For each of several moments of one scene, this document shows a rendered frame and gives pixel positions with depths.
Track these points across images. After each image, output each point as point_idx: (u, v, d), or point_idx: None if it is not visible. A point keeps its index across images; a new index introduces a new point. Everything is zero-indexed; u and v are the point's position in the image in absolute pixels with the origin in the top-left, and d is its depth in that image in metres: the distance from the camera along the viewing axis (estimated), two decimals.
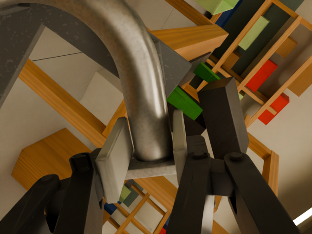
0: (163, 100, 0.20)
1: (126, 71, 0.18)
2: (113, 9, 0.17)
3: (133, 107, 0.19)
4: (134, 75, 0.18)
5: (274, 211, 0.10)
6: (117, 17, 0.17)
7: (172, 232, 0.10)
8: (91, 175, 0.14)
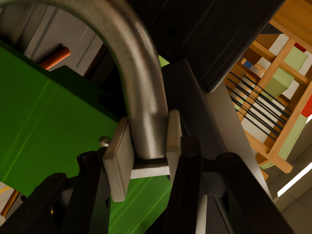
0: (163, 99, 0.20)
1: (126, 70, 0.18)
2: (113, 9, 0.17)
3: (133, 107, 0.19)
4: (134, 75, 0.18)
5: (266, 211, 0.10)
6: (117, 17, 0.17)
7: (166, 232, 0.10)
8: (98, 173, 0.14)
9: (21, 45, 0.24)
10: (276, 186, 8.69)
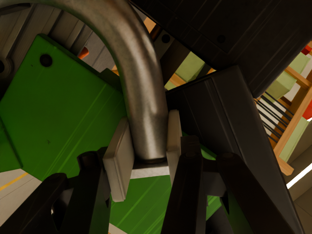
0: (163, 99, 0.20)
1: (126, 71, 0.18)
2: (113, 9, 0.17)
3: (133, 107, 0.19)
4: (134, 75, 0.18)
5: (266, 211, 0.10)
6: (117, 17, 0.17)
7: (166, 232, 0.10)
8: (99, 173, 0.14)
9: (75, 48, 0.24)
10: None
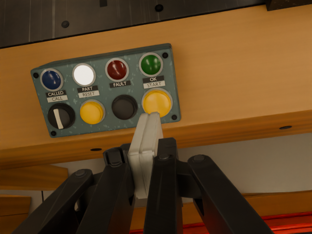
0: None
1: None
2: None
3: None
4: None
5: (241, 209, 0.10)
6: None
7: None
8: (123, 171, 0.14)
9: None
10: None
